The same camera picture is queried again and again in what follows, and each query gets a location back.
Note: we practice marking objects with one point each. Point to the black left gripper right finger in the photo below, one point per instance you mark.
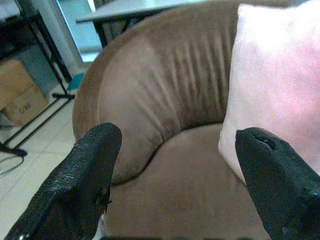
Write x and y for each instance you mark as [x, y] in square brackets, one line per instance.
[280, 185]

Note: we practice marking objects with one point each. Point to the brown fabric sofa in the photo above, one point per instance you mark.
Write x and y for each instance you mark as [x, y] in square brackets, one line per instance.
[175, 112]

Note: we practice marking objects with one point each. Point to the brown cardboard box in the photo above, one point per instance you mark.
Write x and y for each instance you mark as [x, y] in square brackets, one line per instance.
[18, 92]

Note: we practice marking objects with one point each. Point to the grey table with black legs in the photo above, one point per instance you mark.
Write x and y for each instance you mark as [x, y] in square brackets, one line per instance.
[120, 12]

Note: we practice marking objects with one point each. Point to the pale pink pillow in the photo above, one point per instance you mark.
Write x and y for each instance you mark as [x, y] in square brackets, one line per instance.
[272, 82]

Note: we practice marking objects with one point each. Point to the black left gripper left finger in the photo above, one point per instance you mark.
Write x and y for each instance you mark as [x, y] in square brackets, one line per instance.
[67, 185]

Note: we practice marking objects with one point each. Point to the black metal frame stand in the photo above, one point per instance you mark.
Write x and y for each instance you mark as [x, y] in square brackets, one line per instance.
[37, 60]

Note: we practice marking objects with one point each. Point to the teal floor object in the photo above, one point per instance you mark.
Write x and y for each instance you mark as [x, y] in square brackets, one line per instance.
[75, 82]

